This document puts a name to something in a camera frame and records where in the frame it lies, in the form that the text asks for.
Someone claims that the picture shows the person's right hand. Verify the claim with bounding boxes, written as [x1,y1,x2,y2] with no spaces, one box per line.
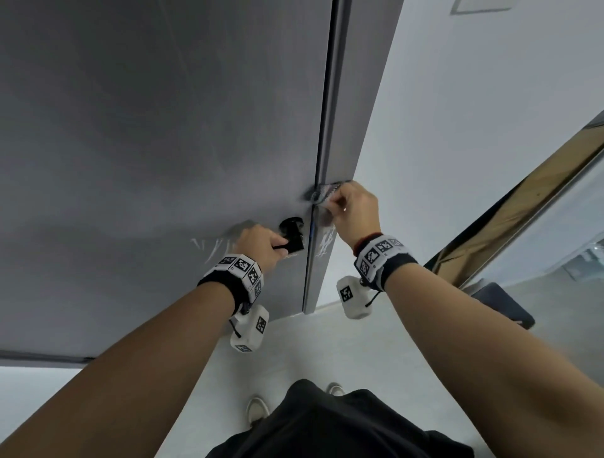
[324,181,382,251]

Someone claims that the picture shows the person's left hand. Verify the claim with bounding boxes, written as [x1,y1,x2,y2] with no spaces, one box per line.
[233,224,289,274]

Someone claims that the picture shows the black door handle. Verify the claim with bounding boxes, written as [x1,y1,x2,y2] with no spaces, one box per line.
[271,216,305,254]

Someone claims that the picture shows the grey cleaning cloth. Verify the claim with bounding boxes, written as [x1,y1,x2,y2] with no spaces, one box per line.
[306,181,352,208]

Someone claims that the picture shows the grey door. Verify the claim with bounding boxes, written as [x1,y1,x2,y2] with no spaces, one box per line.
[0,0,338,364]

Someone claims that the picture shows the person's left forearm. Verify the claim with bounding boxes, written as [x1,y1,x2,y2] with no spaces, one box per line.
[0,282,235,458]

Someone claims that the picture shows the person's right forearm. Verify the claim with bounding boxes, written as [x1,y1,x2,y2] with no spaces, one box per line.
[384,263,604,458]

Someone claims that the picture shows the black white marker wristband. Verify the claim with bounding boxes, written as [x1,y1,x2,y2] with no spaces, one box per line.
[197,254,264,316]
[354,235,418,291]

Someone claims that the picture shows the black bin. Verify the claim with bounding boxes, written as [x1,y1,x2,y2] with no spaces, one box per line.
[471,282,537,331]

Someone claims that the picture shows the black clothing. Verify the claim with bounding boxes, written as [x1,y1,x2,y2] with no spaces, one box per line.
[205,379,475,458]

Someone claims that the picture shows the red string bracelet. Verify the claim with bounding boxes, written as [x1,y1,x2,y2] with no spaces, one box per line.
[352,232,384,255]

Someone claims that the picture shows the wooden table with black frame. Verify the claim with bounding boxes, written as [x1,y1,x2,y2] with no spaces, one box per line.
[424,111,604,289]

